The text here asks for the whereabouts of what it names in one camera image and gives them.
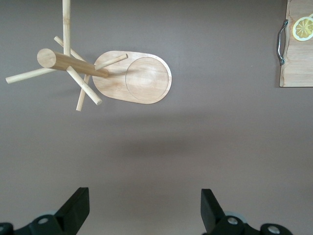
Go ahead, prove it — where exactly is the wooden mug tree rack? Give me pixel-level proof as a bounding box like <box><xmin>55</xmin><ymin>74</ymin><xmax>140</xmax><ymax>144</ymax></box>
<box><xmin>5</xmin><ymin>0</ymin><xmax>173</xmax><ymax>112</ymax></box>

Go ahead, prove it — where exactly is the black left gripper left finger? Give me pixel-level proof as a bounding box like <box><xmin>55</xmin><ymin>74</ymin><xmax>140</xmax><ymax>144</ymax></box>
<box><xmin>0</xmin><ymin>187</ymin><xmax>90</xmax><ymax>235</ymax></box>

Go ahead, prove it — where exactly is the yellow lemon slice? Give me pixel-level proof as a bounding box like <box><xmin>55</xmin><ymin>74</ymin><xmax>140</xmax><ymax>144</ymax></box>
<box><xmin>292</xmin><ymin>14</ymin><xmax>313</xmax><ymax>42</ymax></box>

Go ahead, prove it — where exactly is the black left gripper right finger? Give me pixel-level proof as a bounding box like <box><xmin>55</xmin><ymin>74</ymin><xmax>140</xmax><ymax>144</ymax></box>
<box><xmin>201</xmin><ymin>188</ymin><xmax>294</xmax><ymax>235</ymax></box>

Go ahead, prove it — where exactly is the brown table cover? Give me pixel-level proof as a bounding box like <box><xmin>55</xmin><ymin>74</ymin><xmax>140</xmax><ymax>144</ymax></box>
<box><xmin>0</xmin><ymin>0</ymin><xmax>313</xmax><ymax>235</ymax></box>

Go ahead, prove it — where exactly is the wooden cutting board metal handle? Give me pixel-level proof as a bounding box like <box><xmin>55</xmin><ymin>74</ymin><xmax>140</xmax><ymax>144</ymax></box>
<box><xmin>278</xmin><ymin>0</ymin><xmax>313</xmax><ymax>88</ymax></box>

